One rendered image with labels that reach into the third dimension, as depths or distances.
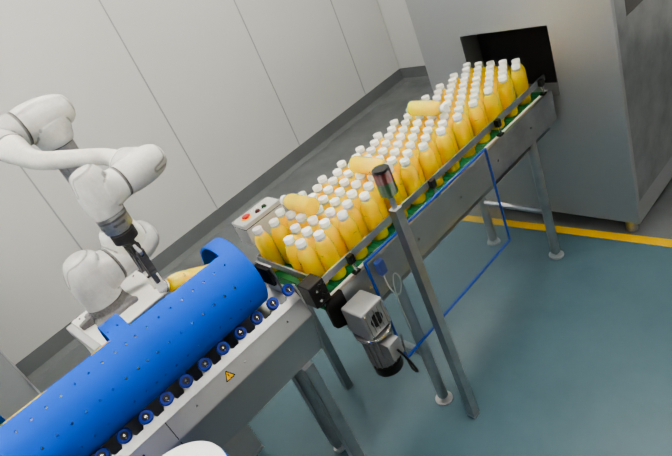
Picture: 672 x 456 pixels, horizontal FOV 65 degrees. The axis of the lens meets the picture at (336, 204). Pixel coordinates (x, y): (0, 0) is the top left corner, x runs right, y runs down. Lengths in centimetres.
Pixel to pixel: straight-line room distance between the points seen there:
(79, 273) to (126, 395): 67
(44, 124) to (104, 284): 63
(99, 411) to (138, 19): 360
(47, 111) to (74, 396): 98
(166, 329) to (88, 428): 32
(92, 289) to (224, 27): 339
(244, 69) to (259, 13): 57
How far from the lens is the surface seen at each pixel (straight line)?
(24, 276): 452
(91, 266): 224
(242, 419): 204
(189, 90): 491
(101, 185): 163
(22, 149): 197
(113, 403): 172
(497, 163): 253
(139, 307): 227
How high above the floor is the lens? 200
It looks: 27 degrees down
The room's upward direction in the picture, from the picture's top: 24 degrees counter-clockwise
